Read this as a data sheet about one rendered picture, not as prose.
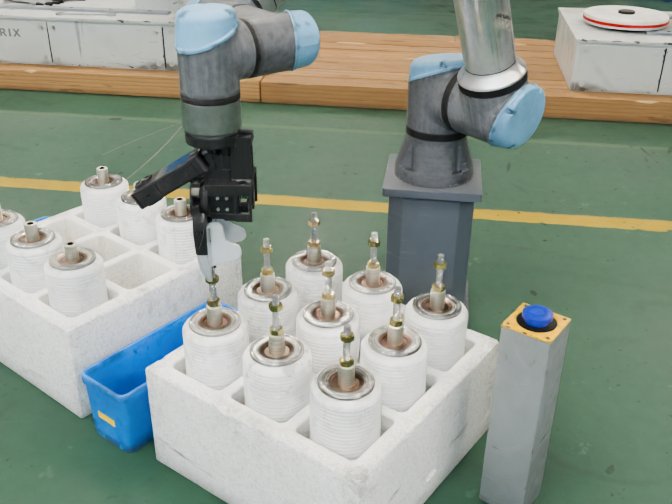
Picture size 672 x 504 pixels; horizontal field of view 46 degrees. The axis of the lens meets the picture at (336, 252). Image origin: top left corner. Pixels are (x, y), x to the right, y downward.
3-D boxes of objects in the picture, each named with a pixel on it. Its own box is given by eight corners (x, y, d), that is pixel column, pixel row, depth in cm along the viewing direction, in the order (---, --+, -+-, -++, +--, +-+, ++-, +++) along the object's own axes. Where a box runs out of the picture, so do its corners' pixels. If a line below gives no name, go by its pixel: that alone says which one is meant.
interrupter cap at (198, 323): (216, 304, 121) (216, 301, 120) (251, 322, 116) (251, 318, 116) (178, 325, 116) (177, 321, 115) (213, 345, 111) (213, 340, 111)
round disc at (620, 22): (576, 15, 308) (579, 1, 306) (657, 18, 305) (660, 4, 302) (588, 32, 282) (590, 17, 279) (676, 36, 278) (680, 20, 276)
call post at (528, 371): (499, 472, 125) (523, 303, 110) (541, 492, 121) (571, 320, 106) (478, 499, 119) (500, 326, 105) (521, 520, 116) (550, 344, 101)
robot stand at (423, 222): (383, 278, 178) (389, 153, 164) (467, 285, 176) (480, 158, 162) (376, 323, 162) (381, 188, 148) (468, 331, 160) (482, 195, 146)
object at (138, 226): (153, 261, 169) (144, 183, 161) (183, 276, 164) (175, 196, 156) (116, 278, 163) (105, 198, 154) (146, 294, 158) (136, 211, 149)
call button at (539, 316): (528, 313, 108) (530, 300, 107) (556, 322, 106) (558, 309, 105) (515, 325, 105) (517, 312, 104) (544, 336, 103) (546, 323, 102)
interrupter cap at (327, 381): (354, 410, 99) (354, 405, 99) (305, 388, 103) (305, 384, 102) (385, 380, 105) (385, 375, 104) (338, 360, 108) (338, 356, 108)
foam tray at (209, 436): (307, 347, 154) (306, 266, 146) (488, 428, 134) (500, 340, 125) (155, 460, 126) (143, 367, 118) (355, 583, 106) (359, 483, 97)
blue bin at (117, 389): (216, 350, 153) (213, 297, 147) (258, 371, 147) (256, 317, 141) (86, 431, 132) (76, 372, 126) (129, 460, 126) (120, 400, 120)
